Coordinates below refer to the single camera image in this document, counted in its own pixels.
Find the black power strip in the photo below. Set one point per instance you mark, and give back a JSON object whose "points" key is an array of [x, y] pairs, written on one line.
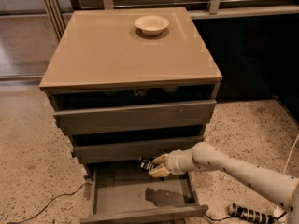
{"points": [[250, 215]]}

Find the grey drawer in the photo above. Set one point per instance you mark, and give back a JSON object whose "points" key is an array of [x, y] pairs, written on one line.
{"points": [[134, 117], [132, 150], [122, 193]]}

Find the grey drawer cabinet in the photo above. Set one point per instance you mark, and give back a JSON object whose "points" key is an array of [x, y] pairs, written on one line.
{"points": [[104, 61]]}

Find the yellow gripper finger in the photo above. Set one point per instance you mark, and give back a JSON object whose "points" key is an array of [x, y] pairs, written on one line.
{"points": [[161, 159], [159, 171]]}

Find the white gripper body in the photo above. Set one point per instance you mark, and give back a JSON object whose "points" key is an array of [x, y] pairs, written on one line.
{"points": [[173, 163]]}

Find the top grey drawer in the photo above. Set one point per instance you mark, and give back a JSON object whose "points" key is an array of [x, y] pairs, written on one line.
{"points": [[134, 117]]}

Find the middle grey drawer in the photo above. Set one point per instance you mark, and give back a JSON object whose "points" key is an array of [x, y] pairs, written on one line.
{"points": [[132, 150]]}

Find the white bowl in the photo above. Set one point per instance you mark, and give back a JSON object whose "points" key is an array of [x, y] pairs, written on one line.
{"points": [[151, 24]]}

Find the black rxbar chocolate bar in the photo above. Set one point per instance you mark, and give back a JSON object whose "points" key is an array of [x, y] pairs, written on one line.
{"points": [[147, 164]]}

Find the bottom grey drawer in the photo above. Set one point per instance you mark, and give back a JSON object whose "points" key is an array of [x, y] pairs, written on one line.
{"points": [[122, 193]]}

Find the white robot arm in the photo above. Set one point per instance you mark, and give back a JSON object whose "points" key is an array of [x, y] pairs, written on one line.
{"points": [[278, 188]]}

